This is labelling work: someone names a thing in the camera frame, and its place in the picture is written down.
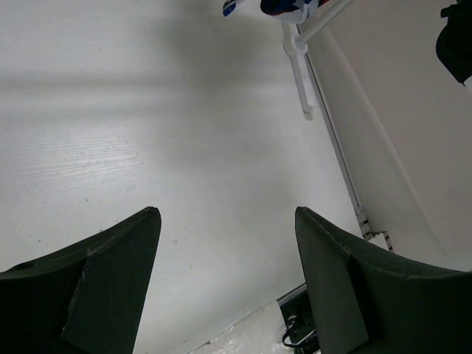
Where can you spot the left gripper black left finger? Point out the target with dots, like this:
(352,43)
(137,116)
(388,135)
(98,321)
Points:
(85,298)

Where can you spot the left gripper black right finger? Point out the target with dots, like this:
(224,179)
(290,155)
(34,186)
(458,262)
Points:
(365,299)

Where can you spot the blue white red patterned trousers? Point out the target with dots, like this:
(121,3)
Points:
(291,11)

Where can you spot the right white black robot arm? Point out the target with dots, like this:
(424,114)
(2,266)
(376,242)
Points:
(453,46)

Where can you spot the white metal clothes rack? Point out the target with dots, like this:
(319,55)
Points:
(296,37)

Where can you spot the aluminium frame rail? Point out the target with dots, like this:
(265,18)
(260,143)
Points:
(381,238)

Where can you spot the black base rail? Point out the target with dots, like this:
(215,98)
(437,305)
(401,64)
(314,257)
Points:
(300,334)

